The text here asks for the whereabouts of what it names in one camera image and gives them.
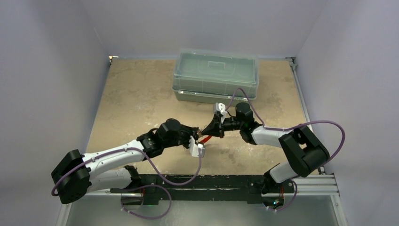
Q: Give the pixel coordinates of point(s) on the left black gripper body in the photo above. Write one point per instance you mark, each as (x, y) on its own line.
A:
(184, 134)

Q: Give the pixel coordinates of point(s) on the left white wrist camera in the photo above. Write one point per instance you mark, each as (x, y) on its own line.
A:
(196, 149)

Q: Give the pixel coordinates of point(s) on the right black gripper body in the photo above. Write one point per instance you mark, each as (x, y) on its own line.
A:
(221, 126)

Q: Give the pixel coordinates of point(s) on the aluminium frame rail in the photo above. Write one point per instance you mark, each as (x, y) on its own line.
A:
(138, 96)

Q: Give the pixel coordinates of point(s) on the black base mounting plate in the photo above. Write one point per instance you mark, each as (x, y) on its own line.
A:
(252, 189)

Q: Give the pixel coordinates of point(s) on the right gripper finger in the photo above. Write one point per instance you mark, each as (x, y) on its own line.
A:
(214, 128)
(220, 131)

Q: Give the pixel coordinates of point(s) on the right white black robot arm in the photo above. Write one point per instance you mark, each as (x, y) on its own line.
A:
(303, 150)

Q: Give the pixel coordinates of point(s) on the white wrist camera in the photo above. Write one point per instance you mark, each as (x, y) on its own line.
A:
(196, 149)
(220, 108)

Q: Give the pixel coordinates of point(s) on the red handled metal key tool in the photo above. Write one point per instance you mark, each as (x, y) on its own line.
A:
(206, 139)

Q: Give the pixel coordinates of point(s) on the clear lidded grey storage box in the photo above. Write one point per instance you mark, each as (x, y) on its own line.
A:
(210, 76)

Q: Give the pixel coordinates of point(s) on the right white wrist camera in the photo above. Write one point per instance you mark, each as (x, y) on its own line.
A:
(220, 108)

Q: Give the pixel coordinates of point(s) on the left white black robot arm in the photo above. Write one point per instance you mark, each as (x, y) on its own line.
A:
(75, 174)

